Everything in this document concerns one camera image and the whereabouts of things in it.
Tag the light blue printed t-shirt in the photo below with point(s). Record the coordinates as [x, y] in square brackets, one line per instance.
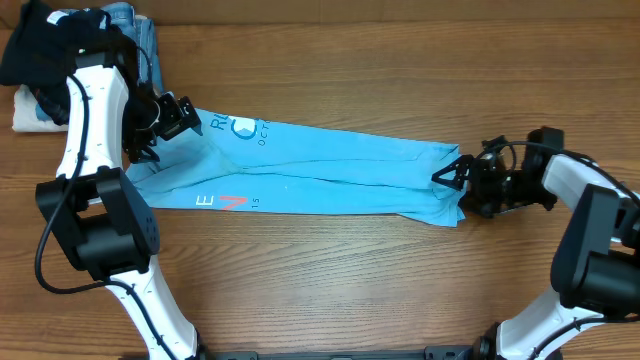
[255, 165]

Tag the black folded garment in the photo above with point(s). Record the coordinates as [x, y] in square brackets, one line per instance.
[42, 50]

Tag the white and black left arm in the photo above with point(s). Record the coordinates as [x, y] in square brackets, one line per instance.
[100, 220]

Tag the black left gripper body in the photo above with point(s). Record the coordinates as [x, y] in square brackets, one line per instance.
[171, 121]

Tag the blue denim jeans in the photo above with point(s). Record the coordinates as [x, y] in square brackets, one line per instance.
[139, 28]

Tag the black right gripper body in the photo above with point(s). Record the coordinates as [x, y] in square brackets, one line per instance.
[499, 187]

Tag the white folded garment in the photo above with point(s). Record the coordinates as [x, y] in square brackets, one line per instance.
[28, 117]

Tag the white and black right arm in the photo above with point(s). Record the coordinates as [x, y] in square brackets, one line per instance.
[594, 277]

